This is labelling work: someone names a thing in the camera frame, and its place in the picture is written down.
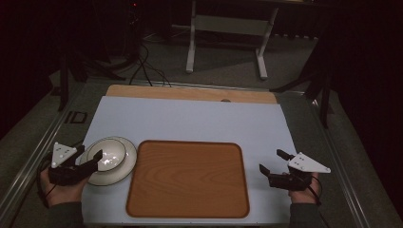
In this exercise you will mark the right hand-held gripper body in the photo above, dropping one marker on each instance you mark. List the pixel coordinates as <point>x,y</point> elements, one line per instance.
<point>305,164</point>

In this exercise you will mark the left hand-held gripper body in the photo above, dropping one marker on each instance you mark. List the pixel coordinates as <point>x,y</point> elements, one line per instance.
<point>60,153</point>

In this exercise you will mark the white bowl with dark rim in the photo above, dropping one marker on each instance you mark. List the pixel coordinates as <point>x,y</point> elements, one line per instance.
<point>111,152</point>

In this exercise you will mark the person's right hand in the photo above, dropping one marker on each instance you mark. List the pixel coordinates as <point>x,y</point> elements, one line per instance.
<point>302,196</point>

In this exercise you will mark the person's left hand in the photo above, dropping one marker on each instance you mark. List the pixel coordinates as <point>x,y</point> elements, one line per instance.
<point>65,193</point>

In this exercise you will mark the white plate with dark rim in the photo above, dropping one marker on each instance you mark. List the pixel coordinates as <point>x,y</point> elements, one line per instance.
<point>128,164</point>

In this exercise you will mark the black tripod stand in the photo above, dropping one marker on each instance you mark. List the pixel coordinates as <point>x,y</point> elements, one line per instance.
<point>65,82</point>
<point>323,95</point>

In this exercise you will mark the brown wooden tray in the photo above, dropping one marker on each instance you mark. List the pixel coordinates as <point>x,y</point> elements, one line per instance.
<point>187,180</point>

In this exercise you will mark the white table mat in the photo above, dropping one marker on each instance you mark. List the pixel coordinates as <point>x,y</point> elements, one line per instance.
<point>190,120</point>

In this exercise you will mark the dark equipment rack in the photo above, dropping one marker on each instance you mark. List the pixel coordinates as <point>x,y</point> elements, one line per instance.
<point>117,28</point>

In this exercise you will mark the white metal stand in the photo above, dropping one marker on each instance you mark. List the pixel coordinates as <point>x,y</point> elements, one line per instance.
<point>231,25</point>

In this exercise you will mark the metal frame rail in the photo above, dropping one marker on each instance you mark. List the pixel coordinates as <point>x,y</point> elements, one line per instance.
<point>342,171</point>
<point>38,148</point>

